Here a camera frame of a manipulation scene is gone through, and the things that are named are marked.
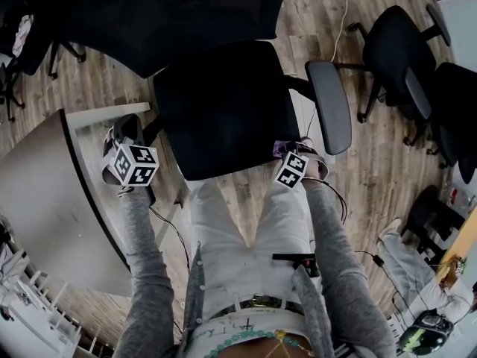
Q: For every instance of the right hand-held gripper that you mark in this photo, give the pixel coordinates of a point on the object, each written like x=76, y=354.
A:
x=294, y=170

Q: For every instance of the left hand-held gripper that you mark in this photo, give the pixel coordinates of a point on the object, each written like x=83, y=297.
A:
x=136, y=164

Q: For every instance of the purple wiping cloth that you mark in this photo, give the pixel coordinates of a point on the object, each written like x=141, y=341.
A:
x=281, y=148

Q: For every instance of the black mesh office chair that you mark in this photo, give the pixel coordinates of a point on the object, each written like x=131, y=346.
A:
x=7, y=80
x=223, y=106
x=37, y=54
x=398, y=50
x=454, y=110

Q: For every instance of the person's left forearm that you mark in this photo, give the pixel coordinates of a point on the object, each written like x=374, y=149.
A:
x=145, y=252

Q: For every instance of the person's right forearm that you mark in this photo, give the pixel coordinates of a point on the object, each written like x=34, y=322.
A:
x=331, y=244

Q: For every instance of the person's right hand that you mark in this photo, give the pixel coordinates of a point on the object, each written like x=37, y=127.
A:
x=306, y=144

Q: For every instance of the person's own body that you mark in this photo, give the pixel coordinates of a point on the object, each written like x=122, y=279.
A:
x=231, y=244

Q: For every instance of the dark wooden table white legs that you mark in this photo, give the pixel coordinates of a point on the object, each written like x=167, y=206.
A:
x=48, y=200

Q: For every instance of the pink and white cloth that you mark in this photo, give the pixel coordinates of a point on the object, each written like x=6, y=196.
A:
x=21, y=36

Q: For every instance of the small red box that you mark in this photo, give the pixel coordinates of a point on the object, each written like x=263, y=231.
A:
x=453, y=195

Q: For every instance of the yellow wooden table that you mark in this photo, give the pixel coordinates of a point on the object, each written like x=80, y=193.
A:
x=462, y=244

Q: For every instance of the white metal rack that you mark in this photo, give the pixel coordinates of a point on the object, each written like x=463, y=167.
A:
x=33, y=304

